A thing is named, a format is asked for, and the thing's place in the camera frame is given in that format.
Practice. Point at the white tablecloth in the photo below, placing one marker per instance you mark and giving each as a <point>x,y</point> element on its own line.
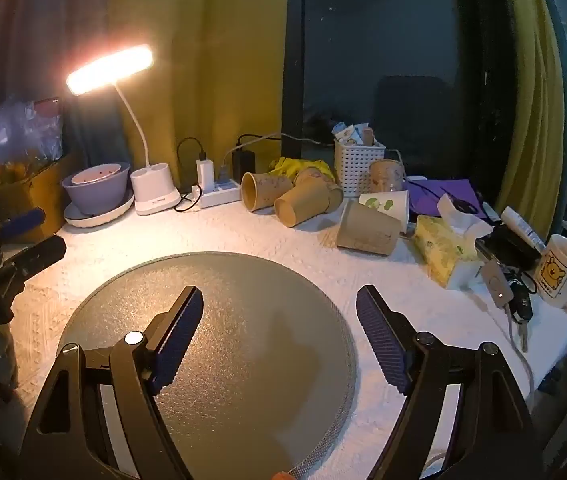
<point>288,240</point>

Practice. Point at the brown paper cup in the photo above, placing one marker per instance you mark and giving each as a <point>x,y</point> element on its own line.
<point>268,190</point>
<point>368,232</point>
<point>336,197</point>
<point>303,203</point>

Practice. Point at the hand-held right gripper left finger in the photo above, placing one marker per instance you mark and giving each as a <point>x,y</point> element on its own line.
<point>178,332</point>

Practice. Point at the white desk lamp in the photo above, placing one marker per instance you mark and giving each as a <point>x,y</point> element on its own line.
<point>156,192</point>

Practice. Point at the grey curtain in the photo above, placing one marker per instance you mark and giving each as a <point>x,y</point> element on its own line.
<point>38,35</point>

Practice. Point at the clear plastic bag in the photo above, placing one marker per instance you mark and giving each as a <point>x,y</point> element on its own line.
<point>23,130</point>

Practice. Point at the yellow cloth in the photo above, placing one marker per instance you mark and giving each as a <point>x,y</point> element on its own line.
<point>303,165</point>

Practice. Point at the white cup with green print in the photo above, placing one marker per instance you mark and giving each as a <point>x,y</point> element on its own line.
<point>389,205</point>

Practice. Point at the cardboard box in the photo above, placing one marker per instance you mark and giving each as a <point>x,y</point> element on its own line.
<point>48,190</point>

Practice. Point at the white plate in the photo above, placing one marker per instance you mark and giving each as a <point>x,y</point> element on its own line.
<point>113,218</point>

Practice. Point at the black power adapter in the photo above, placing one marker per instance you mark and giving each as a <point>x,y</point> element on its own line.
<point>243,162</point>

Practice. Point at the white cream tube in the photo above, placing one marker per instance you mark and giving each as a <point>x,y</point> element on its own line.
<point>521,228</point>

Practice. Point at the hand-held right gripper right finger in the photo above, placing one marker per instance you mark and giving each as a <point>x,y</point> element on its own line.
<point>381,332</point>

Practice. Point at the pink strainer bowl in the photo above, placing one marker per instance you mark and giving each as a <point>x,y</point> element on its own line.
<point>97,175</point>

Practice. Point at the white sachet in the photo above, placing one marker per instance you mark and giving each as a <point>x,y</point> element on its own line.
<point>344,132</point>

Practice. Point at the round grey mat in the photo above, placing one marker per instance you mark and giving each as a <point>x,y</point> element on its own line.
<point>243,335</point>

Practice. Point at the bear print mug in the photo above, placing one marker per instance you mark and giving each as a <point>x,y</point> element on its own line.
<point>561,272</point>

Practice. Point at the yellow tissue pack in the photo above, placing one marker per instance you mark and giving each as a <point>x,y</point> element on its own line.
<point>438,251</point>

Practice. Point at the metal key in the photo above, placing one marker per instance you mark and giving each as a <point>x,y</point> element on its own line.
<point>522,337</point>

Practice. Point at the clear printed cup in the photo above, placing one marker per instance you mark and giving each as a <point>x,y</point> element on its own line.
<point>387,176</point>

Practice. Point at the purple bowl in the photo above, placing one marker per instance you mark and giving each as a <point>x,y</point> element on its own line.
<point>98,197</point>

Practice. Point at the black car key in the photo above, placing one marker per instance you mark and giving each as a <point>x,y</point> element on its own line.
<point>521,305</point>

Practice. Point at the white charger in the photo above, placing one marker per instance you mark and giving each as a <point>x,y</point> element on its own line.
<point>206,172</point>

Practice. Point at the black pouch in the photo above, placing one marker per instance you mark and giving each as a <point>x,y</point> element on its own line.
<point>506,251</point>

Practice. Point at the white plastic basket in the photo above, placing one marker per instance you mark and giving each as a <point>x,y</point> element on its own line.
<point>356,170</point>

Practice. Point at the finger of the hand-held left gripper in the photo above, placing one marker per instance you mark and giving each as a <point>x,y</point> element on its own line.
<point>26,220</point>
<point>38,255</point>

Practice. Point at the white power strip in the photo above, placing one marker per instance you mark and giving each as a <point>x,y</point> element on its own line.
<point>219,195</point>

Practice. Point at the yellow curtain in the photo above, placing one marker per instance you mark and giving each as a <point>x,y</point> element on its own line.
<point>223,60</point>
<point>533,85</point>

